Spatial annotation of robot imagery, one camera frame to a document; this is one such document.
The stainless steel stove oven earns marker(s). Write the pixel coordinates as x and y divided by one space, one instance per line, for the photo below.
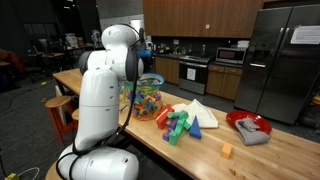
195 75

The clear block bag blue rim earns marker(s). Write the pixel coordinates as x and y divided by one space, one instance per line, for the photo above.
148 100

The white stack on microwave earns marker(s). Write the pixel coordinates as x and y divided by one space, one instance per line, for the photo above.
243 43

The red foam block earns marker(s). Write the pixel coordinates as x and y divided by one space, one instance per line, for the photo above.
163 117

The small green foam block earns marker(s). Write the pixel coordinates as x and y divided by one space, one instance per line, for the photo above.
187 125

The green sticky note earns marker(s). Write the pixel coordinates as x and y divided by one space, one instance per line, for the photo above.
207 26

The background office desk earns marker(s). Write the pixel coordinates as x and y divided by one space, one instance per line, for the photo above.
50 55

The gray cloth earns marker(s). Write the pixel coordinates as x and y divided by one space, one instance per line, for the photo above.
250 133

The yellow floor plug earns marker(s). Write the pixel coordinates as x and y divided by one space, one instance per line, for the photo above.
11 176

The blue triangle foam block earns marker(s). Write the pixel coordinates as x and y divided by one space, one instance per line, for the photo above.
195 129

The silver microwave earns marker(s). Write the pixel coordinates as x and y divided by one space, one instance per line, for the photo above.
230 54

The stainless steel refrigerator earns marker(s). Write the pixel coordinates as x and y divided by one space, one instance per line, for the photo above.
280 66

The wooden stool red legs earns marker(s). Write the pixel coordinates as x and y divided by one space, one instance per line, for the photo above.
58 101
75 115

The round wooden robot base stool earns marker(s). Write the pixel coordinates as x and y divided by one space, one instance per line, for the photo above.
51 173

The wooden lower cabinet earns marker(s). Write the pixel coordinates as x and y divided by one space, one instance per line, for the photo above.
223 81
168 68

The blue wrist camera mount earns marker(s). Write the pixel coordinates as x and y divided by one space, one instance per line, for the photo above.
144 53

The purple foam block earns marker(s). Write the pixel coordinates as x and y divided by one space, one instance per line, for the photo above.
165 135
173 123

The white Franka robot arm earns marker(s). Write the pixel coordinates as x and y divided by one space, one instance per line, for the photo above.
100 110

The red plate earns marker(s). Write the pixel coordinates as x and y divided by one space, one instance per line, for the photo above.
258 120

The wall poster board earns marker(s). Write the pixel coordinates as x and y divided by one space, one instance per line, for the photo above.
116 20

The white paper on refrigerator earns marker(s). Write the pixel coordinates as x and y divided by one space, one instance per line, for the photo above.
306 34

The white cloth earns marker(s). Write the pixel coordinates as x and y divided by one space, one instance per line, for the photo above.
203 115

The orange cube foam block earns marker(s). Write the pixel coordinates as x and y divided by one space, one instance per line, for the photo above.
226 149

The wooden upper cabinets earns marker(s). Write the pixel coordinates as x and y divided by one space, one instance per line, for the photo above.
200 16

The green arch foam block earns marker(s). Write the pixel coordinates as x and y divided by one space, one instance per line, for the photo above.
178 114

